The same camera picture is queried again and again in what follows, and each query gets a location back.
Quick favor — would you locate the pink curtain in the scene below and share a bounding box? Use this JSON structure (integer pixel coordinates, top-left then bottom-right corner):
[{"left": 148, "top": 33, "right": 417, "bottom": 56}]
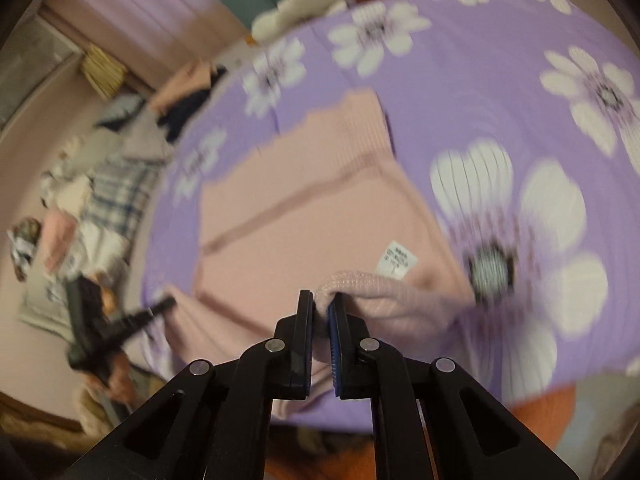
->
[{"left": 42, "top": 0, "right": 248, "bottom": 89}]

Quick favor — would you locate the pink crumpled cloth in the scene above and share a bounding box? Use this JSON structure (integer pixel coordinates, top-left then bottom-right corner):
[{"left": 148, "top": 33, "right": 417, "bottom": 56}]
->
[{"left": 39, "top": 208, "right": 78, "bottom": 274}]

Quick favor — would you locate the person's hand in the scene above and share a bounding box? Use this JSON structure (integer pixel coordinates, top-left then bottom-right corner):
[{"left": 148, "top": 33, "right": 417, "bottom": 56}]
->
[{"left": 96, "top": 286, "right": 137, "bottom": 405}]

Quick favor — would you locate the grey pillow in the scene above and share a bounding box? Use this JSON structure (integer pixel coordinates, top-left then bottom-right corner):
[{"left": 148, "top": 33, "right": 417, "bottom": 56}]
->
[{"left": 70, "top": 93, "right": 174, "bottom": 174}]

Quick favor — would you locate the purple floral bed sheet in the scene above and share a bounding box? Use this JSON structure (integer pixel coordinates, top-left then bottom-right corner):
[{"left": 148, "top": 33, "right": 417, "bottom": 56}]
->
[{"left": 142, "top": 0, "right": 639, "bottom": 405}]

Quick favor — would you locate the pink ribbed knit sweater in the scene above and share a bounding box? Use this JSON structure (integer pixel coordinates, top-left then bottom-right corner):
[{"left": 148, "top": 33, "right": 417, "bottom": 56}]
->
[{"left": 162, "top": 86, "right": 476, "bottom": 421}]

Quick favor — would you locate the wall shelf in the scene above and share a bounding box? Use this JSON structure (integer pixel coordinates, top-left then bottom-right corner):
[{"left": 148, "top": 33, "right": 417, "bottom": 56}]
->
[{"left": 0, "top": 14, "right": 84, "bottom": 128}]

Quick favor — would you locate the yellow hanging cloth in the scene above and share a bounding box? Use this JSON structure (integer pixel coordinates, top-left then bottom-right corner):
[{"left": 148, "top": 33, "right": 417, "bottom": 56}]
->
[{"left": 80, "top": 44, "right": 128, "bottom": 101}]

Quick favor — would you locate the orange stool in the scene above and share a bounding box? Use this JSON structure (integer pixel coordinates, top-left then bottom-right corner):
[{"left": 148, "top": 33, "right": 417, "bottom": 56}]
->
[{"left": 261, "top": 383, "right": 580, "bottom": 480}]

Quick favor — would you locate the folded peach garment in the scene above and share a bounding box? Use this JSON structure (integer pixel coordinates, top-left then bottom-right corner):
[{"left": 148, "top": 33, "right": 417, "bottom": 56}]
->
[{"left": 148, "top": 60, "right": 217, "bottom": 115}]

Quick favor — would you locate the folded dark navy garment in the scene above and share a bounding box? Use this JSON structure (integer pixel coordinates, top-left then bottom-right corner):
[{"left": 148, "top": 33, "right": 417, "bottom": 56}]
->
[{"left": 156, "top": 65, "right": 228, "bottom": 144}]

